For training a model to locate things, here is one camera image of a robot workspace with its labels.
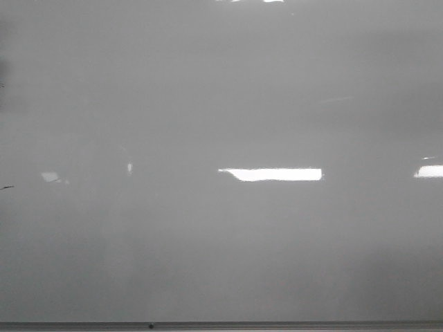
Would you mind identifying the white whiteboard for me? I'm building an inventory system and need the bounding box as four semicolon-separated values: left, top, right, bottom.
1;1;442;322

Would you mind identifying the grey aluminium whiteboard frame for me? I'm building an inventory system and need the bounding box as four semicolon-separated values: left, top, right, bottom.
1;320;442;331

